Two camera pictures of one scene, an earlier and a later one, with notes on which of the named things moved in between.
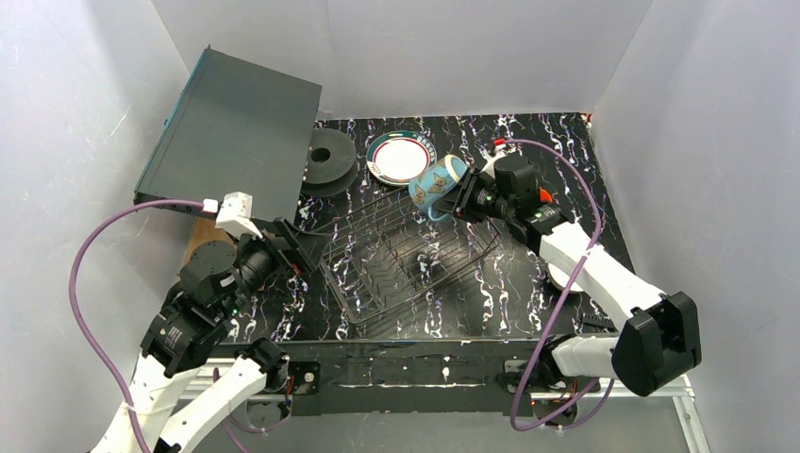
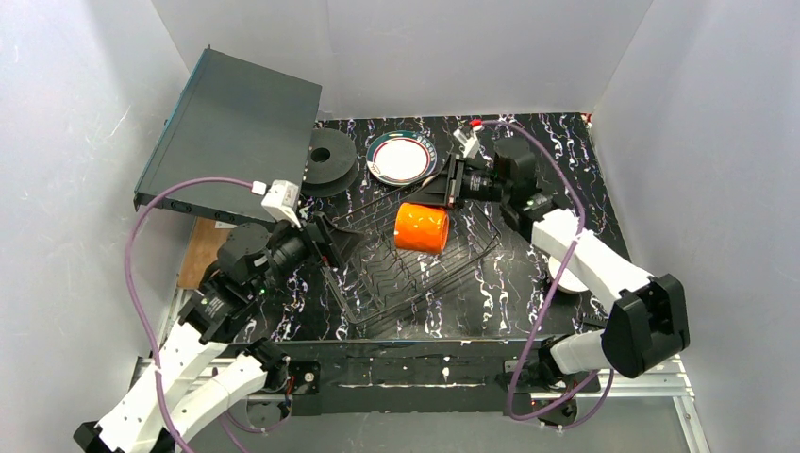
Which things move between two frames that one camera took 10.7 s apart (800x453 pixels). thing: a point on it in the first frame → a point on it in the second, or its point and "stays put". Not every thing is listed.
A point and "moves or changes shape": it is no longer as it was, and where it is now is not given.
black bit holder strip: x=597 y=324 stays put
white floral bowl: x=561 y=278 stays put
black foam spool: x=332 y=165 stays put
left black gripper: x=291 y=247 → x=318 y=239
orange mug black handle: x=544 y=196 moves or changes shape
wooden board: x=204 y=230 stays put
